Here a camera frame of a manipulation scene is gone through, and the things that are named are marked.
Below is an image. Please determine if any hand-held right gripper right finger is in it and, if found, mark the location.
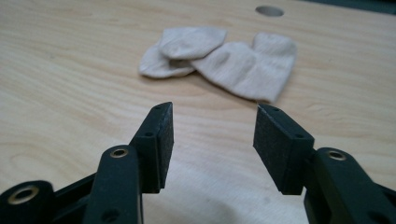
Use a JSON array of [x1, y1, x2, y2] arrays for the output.
[[252, 104, 316, 196]]

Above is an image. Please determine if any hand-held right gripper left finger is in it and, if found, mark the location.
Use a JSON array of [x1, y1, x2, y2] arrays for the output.
[[129, 102, 175, 194]]

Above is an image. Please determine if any beige ribbed sock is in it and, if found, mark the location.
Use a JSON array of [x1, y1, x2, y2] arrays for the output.
[[190, 32, 299, 104]]

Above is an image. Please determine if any round grey cable hole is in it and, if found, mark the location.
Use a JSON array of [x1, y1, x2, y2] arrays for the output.
[[255, 5, 285, 18]]

